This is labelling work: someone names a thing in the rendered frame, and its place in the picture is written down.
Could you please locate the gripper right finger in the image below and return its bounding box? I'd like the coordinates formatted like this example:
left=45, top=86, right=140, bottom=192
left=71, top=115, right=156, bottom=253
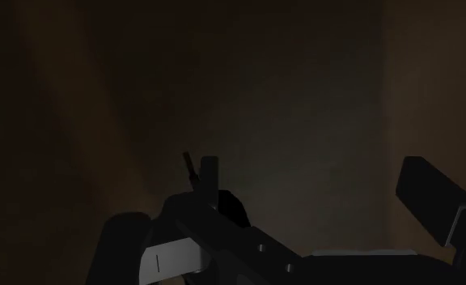
left=395, top=155, right=466, bottom=285

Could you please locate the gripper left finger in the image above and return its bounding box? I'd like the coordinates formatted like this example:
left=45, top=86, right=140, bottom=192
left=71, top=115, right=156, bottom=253
left=176, top=155, right=304, bottom=285

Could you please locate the thin dark brown stick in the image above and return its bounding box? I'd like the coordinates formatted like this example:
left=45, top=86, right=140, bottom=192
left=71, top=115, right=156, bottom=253
left=181, top=151, right=201, bottom=191

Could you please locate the dark object with grey panel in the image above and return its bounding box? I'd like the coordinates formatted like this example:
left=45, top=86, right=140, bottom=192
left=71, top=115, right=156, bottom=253
left=84, top=189, right=253, bottom=285

